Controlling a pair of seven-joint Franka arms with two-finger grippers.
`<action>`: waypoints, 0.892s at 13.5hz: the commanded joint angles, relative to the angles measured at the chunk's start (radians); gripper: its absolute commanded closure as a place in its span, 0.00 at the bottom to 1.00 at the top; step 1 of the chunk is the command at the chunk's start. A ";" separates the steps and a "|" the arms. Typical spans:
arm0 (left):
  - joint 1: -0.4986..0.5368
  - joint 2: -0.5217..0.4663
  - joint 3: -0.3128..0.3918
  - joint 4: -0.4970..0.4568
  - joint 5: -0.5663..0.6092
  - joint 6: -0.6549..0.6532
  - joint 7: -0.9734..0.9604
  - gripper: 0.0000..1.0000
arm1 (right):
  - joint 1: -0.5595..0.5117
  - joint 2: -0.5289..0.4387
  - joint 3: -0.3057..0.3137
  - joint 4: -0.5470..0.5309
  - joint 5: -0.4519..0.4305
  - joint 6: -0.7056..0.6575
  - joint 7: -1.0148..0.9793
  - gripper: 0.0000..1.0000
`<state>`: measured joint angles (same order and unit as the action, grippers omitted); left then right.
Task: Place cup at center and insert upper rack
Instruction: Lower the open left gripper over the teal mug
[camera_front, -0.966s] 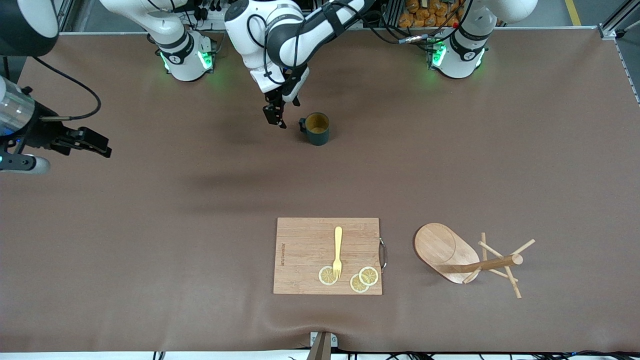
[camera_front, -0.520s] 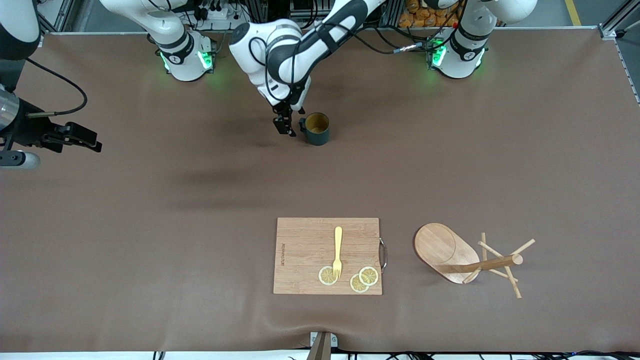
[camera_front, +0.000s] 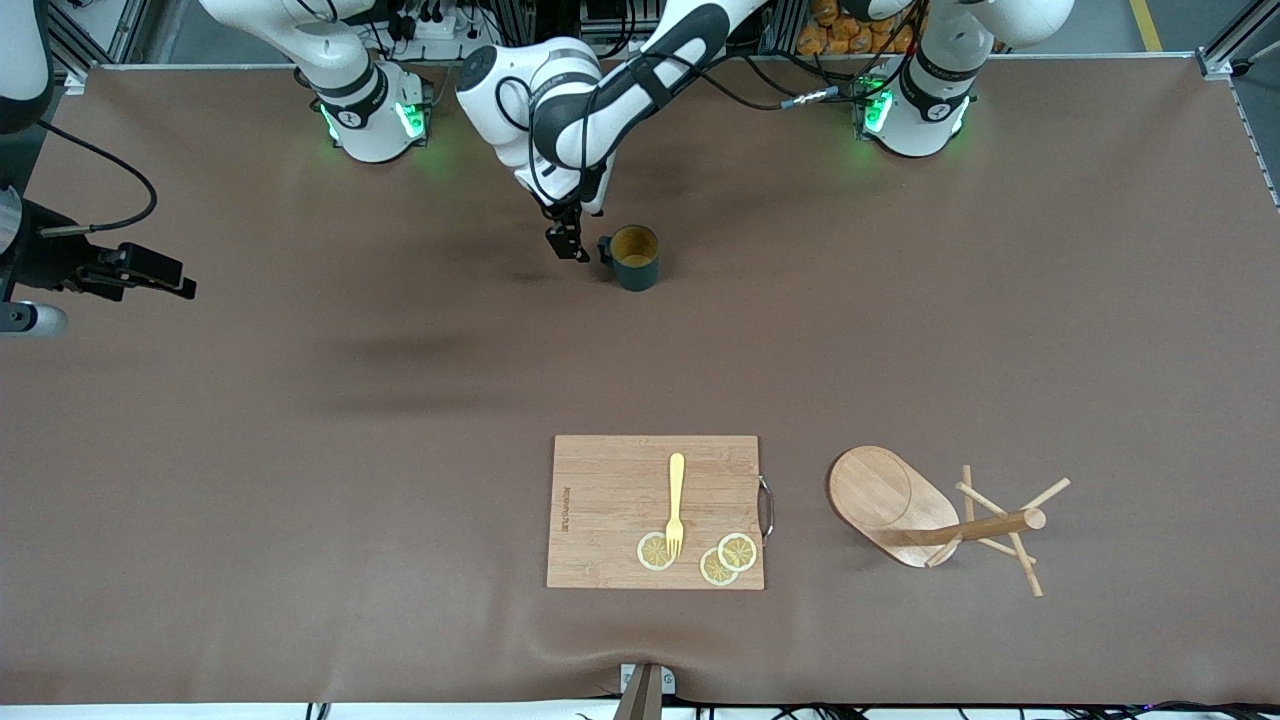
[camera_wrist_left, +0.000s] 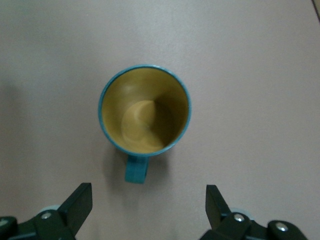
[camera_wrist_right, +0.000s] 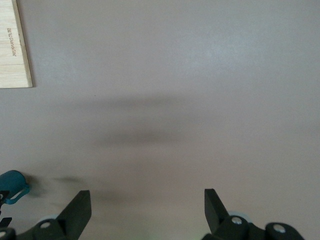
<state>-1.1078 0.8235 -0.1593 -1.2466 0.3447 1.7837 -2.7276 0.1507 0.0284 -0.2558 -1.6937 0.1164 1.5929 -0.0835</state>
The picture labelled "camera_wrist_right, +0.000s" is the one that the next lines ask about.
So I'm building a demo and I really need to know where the bamboo cutting board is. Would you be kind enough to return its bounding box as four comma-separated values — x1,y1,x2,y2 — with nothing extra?
0,0,34,89

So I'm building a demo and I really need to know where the teal cup with yellow inside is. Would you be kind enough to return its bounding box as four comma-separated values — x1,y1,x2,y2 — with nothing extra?
0,169,31,206

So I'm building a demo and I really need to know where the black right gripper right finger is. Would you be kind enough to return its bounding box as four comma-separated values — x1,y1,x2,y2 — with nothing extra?
201,187,307,240

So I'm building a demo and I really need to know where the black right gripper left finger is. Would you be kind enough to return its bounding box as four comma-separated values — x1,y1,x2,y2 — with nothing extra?
0,189,92,240

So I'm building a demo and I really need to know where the brown table mat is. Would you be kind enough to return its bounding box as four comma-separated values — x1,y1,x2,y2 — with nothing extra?
0,0,320,240

